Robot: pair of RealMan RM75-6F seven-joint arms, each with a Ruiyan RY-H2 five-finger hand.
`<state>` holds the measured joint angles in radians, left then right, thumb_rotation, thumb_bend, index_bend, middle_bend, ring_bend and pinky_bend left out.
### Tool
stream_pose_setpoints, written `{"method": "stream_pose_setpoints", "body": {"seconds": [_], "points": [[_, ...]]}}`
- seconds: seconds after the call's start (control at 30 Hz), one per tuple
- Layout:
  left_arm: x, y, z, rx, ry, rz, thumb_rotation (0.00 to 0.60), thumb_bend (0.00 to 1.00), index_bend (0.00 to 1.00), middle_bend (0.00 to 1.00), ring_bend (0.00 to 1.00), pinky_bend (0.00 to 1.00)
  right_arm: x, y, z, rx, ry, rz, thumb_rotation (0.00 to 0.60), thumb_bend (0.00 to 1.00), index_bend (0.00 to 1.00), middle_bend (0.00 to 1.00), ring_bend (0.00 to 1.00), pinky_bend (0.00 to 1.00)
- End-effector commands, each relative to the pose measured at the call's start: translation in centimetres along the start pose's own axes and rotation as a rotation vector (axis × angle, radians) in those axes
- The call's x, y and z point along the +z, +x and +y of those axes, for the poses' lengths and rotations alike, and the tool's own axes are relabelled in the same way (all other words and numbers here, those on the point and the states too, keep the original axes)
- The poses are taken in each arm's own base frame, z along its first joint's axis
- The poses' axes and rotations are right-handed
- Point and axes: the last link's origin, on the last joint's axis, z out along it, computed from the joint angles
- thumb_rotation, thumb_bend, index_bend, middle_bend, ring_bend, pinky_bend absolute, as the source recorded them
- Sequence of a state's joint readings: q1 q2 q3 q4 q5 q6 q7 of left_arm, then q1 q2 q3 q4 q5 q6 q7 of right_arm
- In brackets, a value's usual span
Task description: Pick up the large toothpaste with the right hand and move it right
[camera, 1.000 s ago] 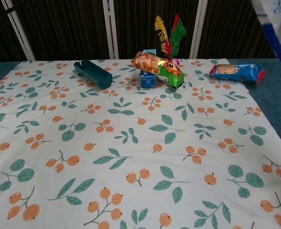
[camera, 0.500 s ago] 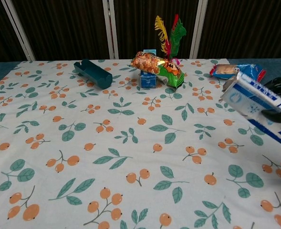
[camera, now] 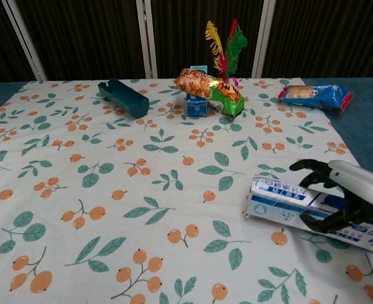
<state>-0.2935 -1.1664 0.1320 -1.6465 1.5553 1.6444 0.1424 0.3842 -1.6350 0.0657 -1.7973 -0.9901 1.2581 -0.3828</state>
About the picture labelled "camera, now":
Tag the blue red snack bag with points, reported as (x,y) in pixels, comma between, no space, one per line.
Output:
(319,95)

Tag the small blue carton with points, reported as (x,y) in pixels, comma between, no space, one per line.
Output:
(195,109)

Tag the colourful feather shuttlecock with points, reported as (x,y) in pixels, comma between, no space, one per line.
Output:
(230,54)

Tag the white partition frame post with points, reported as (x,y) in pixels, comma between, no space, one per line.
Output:
(263,38)
(24,41)
(146,38)

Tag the blue white toothpaste box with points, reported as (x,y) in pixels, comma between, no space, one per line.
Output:
(278,206)

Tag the floral leaf print tablecloth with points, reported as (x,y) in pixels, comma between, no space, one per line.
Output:
(142,190)

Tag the teal plastic trough holder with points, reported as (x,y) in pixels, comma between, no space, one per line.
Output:
(126,99)

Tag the orange green snack bag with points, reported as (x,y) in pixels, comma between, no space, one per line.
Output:
(211,92)

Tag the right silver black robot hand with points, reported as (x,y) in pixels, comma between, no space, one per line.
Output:
(360,187)

